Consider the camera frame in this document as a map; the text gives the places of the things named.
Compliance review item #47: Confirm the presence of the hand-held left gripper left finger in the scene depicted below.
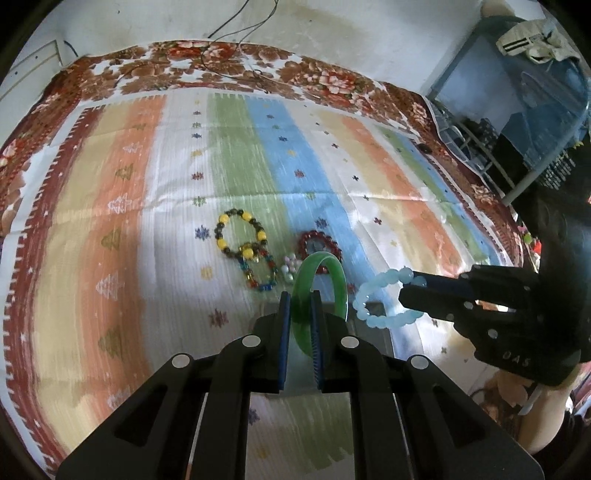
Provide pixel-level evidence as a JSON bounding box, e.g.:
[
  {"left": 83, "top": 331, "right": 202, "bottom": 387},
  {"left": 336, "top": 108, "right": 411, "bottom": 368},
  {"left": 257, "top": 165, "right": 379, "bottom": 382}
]
[{"left": 55, "top": 291, "right": 293, "bottom": 480}]

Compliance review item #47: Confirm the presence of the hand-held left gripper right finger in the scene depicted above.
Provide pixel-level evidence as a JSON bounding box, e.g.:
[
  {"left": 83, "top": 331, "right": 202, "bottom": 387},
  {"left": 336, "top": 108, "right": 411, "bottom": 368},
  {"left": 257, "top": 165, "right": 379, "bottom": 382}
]
[{"left": 308, "top": 290, "right": 546, "bottom": 480}]

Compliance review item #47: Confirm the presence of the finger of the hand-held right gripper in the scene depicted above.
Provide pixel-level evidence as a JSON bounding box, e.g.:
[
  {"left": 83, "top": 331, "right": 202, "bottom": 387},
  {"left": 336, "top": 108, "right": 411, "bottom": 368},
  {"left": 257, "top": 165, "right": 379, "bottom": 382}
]
[
  {"left": 398, "top": 285, "right": 478, "bottom": 324},
  {"left": 412, "top": 272, "right": 476, "bottom": 297}
]

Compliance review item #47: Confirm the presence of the green jade bangle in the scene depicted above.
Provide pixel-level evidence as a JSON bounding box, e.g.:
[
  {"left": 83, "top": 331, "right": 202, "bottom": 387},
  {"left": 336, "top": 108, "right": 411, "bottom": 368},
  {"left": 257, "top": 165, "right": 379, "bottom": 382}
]
[{"left": 293, "top": 252, "right": 347, "bottom": 358}]

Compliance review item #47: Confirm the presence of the light blue bead bracelet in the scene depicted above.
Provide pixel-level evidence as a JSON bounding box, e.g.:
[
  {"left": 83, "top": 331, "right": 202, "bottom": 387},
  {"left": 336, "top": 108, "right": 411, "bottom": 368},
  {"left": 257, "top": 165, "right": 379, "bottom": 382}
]
[{"left": 352, "top": 267, "right": 424, "bottom": 329}]

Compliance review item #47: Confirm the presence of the multicoloured bead bracelet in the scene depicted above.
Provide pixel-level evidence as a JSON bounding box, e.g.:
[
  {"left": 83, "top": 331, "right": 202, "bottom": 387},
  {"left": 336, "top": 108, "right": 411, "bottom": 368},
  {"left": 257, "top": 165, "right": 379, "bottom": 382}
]
[{"left": 238, "top": 244, "right": 279, "bottom": 292}]

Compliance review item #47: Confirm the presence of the white and pink bead bracelet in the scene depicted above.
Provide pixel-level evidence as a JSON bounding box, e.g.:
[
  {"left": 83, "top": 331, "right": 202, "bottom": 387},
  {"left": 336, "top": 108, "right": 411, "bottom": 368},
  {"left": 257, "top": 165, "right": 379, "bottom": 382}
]
[{"left": 279, "top": 255, "right": 301, "bottom": 283}]

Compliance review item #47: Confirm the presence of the dark red bead bracelet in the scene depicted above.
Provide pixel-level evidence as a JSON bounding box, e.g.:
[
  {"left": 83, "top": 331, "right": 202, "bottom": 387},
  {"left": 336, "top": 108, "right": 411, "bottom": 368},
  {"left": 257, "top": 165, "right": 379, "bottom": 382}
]
[{"left": 297, "top": 229, "right": 343, "bottom": 266}]

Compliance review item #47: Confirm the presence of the yellow and black bead bracelet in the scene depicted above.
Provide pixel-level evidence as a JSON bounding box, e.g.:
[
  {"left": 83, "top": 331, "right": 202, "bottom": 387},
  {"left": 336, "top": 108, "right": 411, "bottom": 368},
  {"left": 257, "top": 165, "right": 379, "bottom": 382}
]
[{"left": 215, "top": 209, "right": 269, "bottom": 260}]

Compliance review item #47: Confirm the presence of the person's right forearm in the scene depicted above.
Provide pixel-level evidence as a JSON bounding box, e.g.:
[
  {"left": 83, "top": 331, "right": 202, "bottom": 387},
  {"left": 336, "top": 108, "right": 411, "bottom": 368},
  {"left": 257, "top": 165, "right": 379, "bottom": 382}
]
[{"left": 494, "top": 364, "right": 583, "bottom": 462}]

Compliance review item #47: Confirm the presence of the striped pastel cloth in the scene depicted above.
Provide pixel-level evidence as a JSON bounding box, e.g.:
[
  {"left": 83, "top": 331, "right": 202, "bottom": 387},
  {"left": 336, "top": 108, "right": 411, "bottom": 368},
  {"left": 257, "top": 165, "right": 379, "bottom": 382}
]
[{"left": 0, "top": 90, "right": 527, "bottom": 480}]

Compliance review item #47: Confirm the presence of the blue metal rack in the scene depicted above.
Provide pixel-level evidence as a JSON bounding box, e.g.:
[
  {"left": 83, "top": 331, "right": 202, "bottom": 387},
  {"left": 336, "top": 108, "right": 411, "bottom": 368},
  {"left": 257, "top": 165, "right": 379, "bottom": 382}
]
[{"left": 425, "top": 14, "right": 591, "bottom": 206}]

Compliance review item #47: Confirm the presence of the striped colourful tablecloth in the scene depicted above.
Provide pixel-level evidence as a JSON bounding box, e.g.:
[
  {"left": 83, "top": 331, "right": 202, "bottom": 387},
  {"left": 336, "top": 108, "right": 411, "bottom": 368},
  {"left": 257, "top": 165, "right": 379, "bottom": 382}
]
[{"left": 0, "top": 41, "right": 536, "bottom": 480}]

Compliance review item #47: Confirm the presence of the white striped garment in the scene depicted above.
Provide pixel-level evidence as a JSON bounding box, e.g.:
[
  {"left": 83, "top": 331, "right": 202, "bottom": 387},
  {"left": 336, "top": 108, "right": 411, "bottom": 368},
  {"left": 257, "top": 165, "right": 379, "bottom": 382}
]
[{"left": 496, "top": 18, "right": 578, "bottom": 63}]

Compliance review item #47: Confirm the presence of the white headboard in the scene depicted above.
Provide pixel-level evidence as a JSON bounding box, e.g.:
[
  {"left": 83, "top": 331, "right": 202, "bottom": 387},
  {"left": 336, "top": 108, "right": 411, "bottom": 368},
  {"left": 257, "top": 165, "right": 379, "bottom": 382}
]
[{"left": 0, "top": 39, "right": 81, "bottom": 116}]

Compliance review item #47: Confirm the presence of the black cable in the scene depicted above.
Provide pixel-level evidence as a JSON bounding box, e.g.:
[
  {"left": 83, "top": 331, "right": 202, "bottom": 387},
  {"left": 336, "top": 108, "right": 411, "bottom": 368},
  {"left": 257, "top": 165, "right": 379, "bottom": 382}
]
[{"left": 201, "top": 0, "right": 282, "bottom": 93}]

